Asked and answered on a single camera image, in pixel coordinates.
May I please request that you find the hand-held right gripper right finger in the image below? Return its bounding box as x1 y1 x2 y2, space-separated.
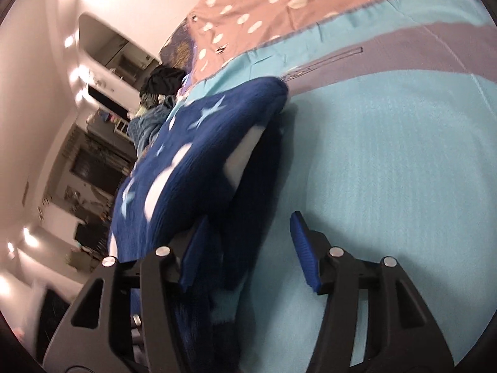
289 210 456 373

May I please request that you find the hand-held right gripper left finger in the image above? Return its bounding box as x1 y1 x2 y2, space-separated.
42 215 212 373

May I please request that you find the blue starry fleece pajama top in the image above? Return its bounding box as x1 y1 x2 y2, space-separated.
107 76 290 373

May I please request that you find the black clothes pile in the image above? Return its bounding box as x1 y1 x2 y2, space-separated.
140 66 186 99

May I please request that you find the blue grey striped bed sheet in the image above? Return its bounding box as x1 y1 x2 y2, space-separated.
176 0 497 370

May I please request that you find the teal crumpled blanket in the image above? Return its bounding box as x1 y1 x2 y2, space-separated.
128 95 179 156

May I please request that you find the purple patterned bed cover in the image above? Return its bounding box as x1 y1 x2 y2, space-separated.
159 19 198 72

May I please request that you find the pink polka-dot sheet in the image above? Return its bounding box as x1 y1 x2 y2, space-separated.
186 0 482 84

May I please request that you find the kitchen wall cabinet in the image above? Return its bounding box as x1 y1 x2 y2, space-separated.
105 35 160 82

